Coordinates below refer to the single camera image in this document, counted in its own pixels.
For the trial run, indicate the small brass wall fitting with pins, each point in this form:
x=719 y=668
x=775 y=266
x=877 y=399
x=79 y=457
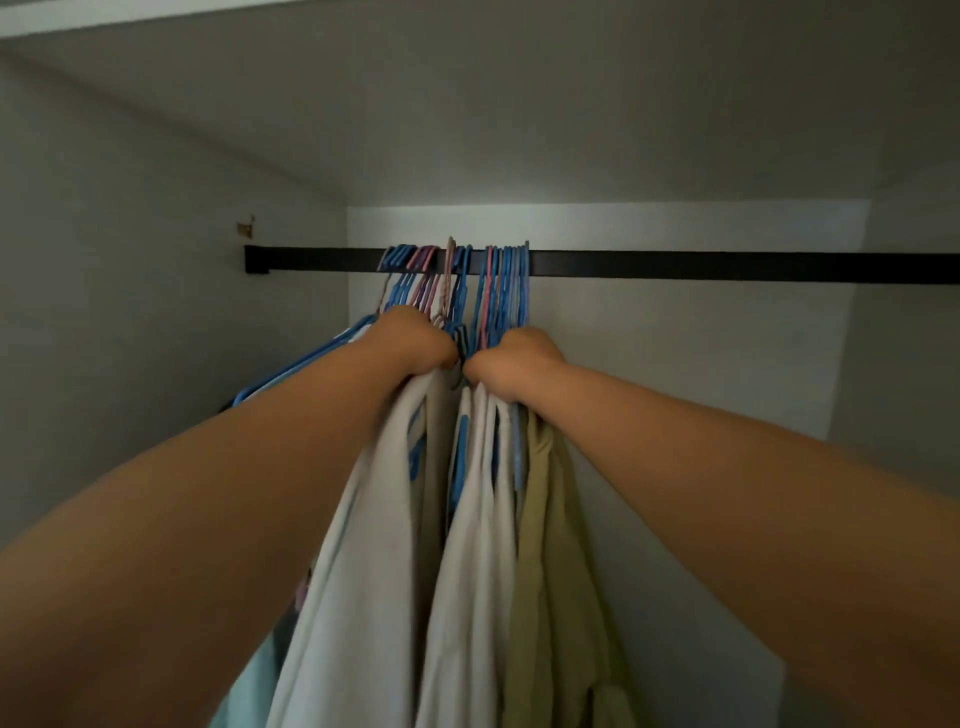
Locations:
x=245 y=227

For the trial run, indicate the clothes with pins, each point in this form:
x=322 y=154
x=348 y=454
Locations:
x=360 y=600

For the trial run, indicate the person's left forearm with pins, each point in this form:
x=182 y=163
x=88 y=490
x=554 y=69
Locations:
x=187 y=562

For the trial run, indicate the black clothes rail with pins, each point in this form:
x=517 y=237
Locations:
x=675 y=265

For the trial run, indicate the person's right hand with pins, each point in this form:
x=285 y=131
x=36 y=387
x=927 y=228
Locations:
x=517 y=364

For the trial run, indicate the person's right forearm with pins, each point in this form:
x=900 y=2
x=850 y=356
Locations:
x=750 y=510

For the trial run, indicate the person's left hand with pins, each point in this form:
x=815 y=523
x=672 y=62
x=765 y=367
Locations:
x=412 y=341

